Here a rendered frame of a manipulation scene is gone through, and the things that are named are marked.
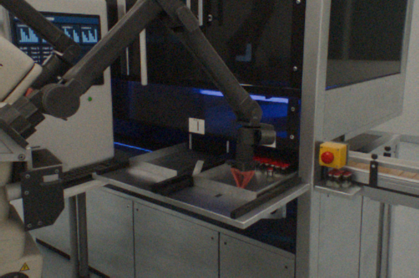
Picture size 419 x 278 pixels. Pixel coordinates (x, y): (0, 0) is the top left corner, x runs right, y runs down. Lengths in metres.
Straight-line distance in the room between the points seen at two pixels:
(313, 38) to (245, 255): 0.90
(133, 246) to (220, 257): 0.58
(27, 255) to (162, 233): 0.91
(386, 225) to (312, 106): 0.49
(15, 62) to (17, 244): 0.47
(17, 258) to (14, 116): 0.43
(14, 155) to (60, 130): 0.87
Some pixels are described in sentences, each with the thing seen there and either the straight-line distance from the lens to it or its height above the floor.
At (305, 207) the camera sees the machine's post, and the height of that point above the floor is 0.79.
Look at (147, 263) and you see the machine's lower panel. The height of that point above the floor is 0.28.
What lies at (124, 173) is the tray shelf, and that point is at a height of 0.88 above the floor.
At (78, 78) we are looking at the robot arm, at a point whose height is 1.29.
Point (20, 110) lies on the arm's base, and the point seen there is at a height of 1.22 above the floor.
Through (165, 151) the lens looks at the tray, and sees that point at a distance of 1.84.
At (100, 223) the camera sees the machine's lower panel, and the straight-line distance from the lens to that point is 2.47.
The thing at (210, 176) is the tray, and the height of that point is 0.89.
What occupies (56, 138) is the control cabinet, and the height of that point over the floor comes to 0.96.
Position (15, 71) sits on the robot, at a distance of 1.19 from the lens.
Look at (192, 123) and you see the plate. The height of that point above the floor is 1.03.
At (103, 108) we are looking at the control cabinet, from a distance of 2.04.
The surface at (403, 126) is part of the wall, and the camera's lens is 6.21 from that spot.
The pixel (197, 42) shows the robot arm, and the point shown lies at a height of 1.37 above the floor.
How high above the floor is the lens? 1.39
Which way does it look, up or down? 11 degrees down
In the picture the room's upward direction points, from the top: straight up
